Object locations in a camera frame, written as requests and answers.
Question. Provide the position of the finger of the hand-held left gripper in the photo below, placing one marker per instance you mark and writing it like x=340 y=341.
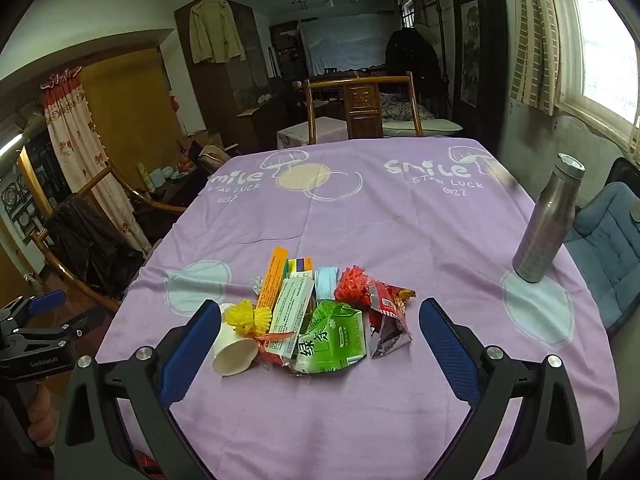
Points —
x=75 y=331
x=47 y=301

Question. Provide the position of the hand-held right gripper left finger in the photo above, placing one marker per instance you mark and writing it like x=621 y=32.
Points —
x=185 y=360

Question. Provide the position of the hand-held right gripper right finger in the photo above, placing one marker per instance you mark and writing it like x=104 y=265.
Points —
x=450 y=355

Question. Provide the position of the orange cardboard box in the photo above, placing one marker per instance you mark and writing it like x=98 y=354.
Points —
x=275 y=275

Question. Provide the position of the light blue packet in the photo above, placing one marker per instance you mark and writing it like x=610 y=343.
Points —
x=327 y=285

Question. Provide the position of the person's left hand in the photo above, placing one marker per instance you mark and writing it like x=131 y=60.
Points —
x=42 y=417

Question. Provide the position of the white paper cup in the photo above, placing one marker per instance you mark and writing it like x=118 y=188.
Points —
x=235 y=355

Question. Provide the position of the silver foil wrapper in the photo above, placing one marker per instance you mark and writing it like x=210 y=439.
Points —
x=390 y=340

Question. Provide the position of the dark jacket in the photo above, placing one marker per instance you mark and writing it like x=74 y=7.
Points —
x=95 y=250

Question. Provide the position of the yellow foam fruit net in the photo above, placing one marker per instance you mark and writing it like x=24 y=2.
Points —
x=245 y=317

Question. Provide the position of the red snack wrapper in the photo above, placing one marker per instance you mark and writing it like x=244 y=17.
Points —
x=387 y=300

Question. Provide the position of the white green medicine box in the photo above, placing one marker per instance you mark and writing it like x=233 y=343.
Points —
x=292 y=315

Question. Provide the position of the red foam fruit net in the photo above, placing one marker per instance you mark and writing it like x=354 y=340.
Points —
x=352 y=285

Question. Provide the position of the green drink carton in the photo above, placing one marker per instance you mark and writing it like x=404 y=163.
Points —
x=330 y=345

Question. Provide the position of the wooden armchair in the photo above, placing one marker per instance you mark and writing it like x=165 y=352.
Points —
x=150 y=202

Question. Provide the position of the small yellow purple box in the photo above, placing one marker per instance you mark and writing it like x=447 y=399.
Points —
x=300 y=265

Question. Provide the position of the purple printed tablecloth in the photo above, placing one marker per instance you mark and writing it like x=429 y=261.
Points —
x=375 y=220

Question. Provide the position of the stainless steel bottle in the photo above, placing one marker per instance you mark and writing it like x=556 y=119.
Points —
x=545 y=230

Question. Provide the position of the green spray can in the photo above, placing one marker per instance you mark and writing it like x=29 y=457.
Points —
x=145 y=177

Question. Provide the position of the floral door curtain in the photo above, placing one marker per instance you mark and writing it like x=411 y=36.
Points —
x=80 y=135

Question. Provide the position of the blue cushioned chair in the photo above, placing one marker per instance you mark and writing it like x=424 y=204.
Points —
x=605 y=250

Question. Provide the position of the floral bedding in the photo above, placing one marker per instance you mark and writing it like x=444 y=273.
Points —
x=400 y=107

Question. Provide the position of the small white covered table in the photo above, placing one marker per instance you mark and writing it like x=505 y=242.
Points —
x=325 y=132

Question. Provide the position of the carved wooden chair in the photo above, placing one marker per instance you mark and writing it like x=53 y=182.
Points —
x=364 y=105

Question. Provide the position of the brown wooden wardrobe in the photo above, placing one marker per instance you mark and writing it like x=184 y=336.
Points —
x=225 y=90

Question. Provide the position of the black coat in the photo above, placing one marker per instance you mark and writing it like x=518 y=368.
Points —
x=412 y=65

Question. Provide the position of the hanging scroll painting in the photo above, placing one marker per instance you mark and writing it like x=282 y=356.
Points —
x=471 y=55

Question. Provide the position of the beige jacket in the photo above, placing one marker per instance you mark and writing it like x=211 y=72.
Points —
x=215 y=30

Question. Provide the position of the white dust sheet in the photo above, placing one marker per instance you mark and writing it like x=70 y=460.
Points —
x=345 y=42

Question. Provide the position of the striped window curtain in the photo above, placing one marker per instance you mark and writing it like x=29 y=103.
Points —
x=537 y=35

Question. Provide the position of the window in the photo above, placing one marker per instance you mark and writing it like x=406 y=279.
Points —
x=605 y=60

